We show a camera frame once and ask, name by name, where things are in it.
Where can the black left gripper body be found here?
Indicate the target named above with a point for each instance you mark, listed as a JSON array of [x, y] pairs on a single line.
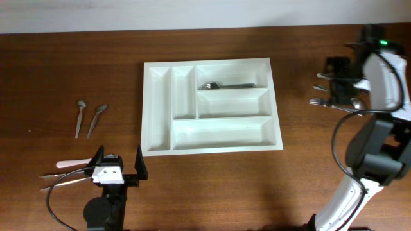
[[119, 190]]

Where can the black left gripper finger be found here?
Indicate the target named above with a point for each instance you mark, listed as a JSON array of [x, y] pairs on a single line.
[[95, 161], [139, 165]]

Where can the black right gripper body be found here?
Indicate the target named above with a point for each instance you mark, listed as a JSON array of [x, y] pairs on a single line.
[[347, 74]]

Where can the steel fork dark handle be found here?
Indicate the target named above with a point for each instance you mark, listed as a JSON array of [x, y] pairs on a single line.
[[217, 85]]

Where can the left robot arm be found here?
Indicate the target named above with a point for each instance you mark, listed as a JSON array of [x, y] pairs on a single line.
[[107, 211]]

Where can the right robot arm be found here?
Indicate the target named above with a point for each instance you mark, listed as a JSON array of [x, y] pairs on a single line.
[[380, 152]]

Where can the white plastic knife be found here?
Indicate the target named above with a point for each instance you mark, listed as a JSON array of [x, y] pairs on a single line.
[[70, 163]]

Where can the small steel teaspoon right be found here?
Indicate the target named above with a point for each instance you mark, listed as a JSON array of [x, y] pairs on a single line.
[[94, 121]]

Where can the small steel teaspoon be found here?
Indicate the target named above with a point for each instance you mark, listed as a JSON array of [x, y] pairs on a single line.
[[94, 121], [81, 105]]

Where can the small steel teaspoon left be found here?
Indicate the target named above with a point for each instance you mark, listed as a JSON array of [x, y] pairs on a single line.
[[81, 105]]

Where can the white plastic cutlery tray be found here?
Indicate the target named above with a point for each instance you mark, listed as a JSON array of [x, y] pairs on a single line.
[[180, 119]]

